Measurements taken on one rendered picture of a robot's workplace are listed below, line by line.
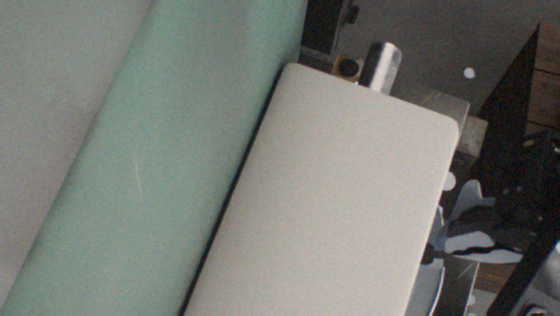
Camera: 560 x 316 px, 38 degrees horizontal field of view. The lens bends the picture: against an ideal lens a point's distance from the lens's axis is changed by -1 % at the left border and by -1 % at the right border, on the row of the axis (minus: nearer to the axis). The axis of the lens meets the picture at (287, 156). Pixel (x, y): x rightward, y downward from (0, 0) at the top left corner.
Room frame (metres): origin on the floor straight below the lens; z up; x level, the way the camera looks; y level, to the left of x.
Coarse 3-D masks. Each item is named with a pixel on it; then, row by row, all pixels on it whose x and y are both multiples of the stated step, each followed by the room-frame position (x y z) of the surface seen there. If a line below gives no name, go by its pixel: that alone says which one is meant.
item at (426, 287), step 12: (432, 228) 0.23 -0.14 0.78; (432, 240) 0.22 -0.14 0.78; (420, 264) 0.19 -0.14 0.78; (432, 264) 0.20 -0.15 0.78; (420, 276) 0.18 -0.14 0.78; (432, 276) 0.19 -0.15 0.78; (420, 288) 0.17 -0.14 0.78; (432, 288) 0.17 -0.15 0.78; (420, 300) 0.16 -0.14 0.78; (432, 300) 0.16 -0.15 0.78; (408, 312) 0.15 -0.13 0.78; (420, 312) 0.15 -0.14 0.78
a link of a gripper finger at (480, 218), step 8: (472, 208) 0.22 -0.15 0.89; (480, 208) 0.22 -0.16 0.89; (488, 208) 0.22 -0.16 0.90; (464, 216) 0.21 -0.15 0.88; (472, 216) 0.21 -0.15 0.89; (480, 216) 0.21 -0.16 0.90; (488, 216) 0.21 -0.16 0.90; (496, 216) 0.21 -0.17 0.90; (504, 216) 0.21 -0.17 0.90; (512, 216) 0.21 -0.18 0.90; (456, 224) 0.21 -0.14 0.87; (464, 224) 0.21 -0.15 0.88; (472, 224) 0.20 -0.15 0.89; (480, 224) 0.20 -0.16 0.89; (488, 224) 0.20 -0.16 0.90; (496, 224) 0.20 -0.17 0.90; (448, 232) 0.21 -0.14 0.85; (456, 232) 0.21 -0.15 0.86; (464, 232) 0.20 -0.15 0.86; (472, 232) 0.20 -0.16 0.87; (488, 232) 0.20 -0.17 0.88
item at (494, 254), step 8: (496, 240) 0.21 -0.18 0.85; (472, 248) 0.21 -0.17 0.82; (480, 248) 0.21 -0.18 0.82; (488, 248) 0.21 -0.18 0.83; (496, 248) 0.20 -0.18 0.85; (504, 248) 0.20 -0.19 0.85; (456, 256) 0.20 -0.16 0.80; (464, 256) 0.20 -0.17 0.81; (472, 256) 0.20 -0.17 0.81; (480, 256) 0.20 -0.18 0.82; (488, 256) 0.20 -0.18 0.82; (496, 256) 0.20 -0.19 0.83; (504, 256) 0.20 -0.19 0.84; (512, 256) 0.20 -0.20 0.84; (520, 256) 0.20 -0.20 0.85
